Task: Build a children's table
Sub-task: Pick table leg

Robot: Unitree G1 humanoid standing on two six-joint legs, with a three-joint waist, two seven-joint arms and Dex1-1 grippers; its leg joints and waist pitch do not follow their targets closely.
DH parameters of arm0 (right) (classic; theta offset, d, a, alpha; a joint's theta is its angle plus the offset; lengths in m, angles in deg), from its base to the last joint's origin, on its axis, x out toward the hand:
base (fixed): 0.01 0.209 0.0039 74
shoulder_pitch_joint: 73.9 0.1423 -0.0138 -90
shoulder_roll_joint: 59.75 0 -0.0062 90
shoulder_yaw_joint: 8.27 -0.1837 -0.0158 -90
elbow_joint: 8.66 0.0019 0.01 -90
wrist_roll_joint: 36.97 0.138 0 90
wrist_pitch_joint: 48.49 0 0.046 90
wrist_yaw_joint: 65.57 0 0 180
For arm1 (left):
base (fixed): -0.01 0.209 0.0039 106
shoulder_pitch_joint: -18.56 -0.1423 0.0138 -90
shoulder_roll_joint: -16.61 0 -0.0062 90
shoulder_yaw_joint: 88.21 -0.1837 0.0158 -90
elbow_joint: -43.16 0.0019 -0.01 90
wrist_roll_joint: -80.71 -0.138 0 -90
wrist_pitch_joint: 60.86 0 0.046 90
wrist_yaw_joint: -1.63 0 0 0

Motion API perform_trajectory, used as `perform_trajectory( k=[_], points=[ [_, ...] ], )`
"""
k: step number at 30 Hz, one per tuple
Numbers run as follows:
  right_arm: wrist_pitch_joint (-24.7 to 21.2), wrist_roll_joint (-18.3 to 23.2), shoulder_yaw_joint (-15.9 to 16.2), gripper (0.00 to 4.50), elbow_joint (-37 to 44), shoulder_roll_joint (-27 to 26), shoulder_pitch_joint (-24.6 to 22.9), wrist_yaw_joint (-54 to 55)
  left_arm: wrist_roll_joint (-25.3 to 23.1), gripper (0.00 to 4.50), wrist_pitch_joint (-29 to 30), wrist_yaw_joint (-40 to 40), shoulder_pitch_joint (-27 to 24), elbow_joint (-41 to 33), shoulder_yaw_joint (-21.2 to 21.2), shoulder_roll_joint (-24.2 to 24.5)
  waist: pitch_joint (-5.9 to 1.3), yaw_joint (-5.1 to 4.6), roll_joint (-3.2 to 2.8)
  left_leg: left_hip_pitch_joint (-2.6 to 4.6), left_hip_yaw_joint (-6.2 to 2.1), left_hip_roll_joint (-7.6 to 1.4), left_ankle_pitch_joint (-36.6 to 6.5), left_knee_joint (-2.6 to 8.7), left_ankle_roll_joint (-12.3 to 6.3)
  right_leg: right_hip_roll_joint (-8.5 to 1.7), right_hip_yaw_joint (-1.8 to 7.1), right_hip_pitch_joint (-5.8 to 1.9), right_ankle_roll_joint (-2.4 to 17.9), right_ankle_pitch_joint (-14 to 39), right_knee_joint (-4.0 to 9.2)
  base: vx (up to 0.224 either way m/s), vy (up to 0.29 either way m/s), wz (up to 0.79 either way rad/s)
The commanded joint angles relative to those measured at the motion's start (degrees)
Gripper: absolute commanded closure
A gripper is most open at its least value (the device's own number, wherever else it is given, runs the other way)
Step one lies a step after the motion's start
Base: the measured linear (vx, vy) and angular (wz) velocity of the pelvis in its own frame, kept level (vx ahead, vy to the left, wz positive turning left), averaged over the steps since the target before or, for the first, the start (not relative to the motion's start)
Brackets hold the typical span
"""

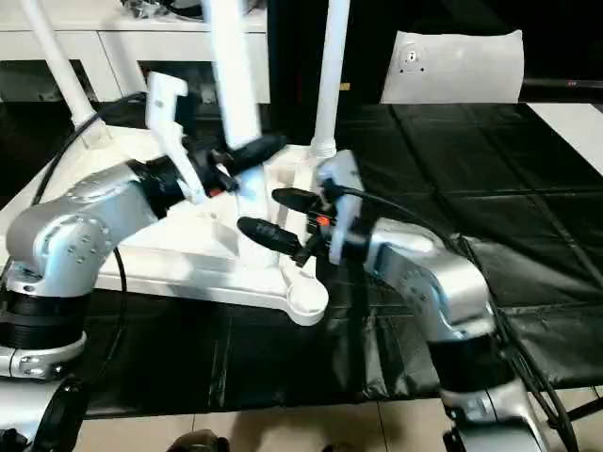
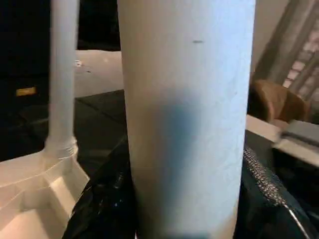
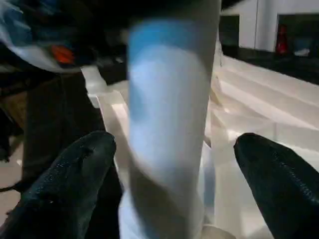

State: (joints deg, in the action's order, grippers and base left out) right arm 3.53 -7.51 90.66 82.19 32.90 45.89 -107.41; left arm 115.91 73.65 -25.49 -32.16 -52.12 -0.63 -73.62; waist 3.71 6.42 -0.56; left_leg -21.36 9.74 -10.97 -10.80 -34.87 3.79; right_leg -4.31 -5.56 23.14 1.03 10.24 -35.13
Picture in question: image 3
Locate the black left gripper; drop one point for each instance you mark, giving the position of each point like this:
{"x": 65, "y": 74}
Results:
{"x": 104, "y": 30}

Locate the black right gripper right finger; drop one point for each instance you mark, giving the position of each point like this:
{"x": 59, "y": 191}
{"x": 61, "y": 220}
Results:
{"x": 284, "y": 184}

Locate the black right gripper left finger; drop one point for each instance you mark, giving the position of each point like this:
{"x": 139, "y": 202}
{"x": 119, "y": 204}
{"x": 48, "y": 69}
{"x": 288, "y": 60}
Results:
{"x": 60, "y": 194}

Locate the white plastic table top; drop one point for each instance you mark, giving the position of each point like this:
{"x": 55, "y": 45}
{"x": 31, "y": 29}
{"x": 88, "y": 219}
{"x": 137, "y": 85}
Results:
{"x": 264, "y": 109}

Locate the white plastic table leg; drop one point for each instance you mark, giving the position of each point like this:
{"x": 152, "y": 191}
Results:
{"x": 169, "y": 124}

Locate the black work mat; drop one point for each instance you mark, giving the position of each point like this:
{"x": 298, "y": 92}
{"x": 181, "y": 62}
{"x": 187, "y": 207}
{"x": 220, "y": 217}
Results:
{"x": 60, "y": 124}

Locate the small red item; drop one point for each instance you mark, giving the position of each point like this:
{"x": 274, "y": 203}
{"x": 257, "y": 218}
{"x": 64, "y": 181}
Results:
{"x": 282, "y": 40}

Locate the white cabinet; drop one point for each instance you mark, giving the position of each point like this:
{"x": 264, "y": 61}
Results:
{"x": 269, "y": 22}

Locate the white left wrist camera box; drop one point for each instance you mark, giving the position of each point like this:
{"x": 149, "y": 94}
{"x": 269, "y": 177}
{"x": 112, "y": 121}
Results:
{"x": 30, "y": 40}

